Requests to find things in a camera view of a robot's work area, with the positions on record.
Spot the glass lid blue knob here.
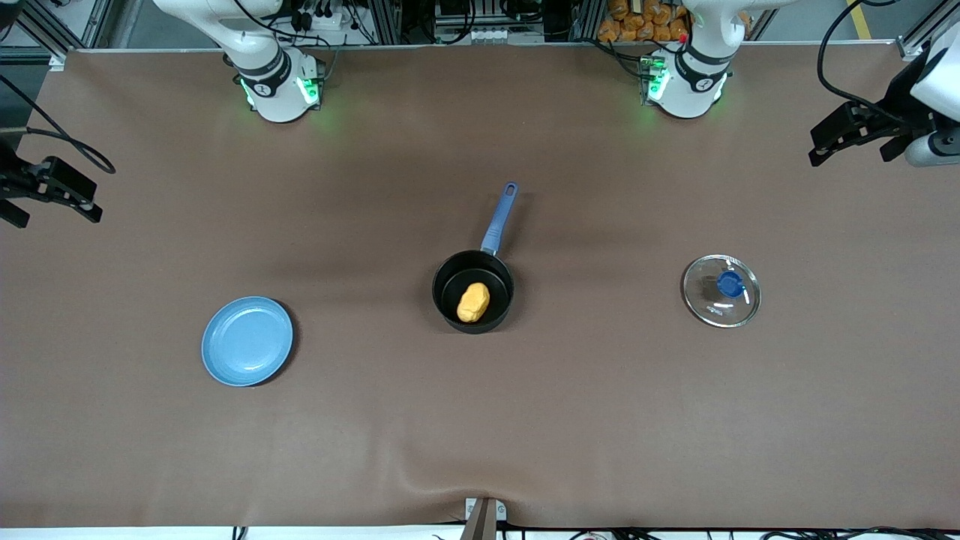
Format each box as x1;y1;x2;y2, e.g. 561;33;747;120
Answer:
682;255;761;329

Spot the yellow potato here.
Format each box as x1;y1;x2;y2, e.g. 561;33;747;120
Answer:
457;282;491;323

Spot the pile of orange toys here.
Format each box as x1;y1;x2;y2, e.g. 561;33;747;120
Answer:
598;0;691;43

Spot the blue round plate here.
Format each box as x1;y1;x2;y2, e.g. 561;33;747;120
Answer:
201;296;295;388

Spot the brown table mat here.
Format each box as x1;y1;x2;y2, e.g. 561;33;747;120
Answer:
0;41;960;530

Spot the grey control box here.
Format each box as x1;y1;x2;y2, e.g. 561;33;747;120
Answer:
433;0;512;43

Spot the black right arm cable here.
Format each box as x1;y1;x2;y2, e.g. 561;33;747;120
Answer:
0;75;116;175

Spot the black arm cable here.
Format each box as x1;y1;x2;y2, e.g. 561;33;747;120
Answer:
817;0;901;113
0;75;116;175

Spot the aluminium frame profile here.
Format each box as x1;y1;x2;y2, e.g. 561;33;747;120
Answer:
896;0;960;61
0;0;102;70

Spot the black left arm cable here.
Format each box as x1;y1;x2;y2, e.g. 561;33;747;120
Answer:
817;0;901;113

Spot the black pot blue handle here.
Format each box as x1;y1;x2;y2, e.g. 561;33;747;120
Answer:
432;181;520;335

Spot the metal table clamp bracket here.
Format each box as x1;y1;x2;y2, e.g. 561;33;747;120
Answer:
459;496;508;540

